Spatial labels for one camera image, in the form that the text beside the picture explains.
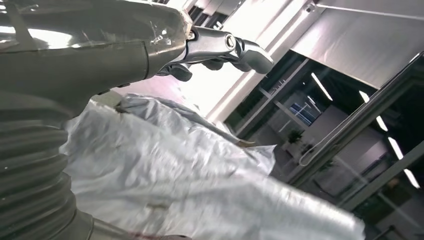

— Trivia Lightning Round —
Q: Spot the grey parcel bag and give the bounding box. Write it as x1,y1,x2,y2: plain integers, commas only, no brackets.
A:
59,92,367,240

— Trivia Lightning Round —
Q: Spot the small potted plant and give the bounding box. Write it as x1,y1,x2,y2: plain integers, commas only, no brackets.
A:
286,129,304,147

